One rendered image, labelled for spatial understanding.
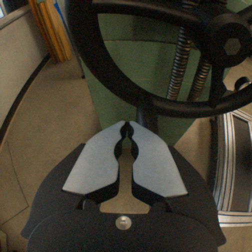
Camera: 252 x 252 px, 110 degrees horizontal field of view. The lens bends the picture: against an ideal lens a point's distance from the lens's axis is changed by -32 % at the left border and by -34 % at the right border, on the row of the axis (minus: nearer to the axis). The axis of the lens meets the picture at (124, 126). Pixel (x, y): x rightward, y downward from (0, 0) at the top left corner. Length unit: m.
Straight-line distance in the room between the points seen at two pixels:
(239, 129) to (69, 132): 1.28
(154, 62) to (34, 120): 1.14
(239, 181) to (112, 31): 0.95
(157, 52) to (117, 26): 0.12
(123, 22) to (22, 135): 1.19
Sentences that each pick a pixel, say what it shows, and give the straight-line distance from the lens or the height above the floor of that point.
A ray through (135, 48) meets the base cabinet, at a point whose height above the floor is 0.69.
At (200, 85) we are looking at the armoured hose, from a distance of 0.26.
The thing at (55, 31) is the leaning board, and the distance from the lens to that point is 1.69.
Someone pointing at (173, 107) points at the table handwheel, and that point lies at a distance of 0.20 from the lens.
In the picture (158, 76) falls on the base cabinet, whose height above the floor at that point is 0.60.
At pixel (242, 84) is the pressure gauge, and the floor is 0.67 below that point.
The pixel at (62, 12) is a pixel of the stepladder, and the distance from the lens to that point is 1.14.
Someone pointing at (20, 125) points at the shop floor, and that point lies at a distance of 1.39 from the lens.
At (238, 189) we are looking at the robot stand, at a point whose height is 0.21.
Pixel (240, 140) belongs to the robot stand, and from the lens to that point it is 1.05.
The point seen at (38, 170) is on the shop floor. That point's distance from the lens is 1.06.
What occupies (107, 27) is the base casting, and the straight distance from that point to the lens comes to 0.32.
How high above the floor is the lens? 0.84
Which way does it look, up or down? 61 degrees down
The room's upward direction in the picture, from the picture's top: 2 degrees counter-clockwise
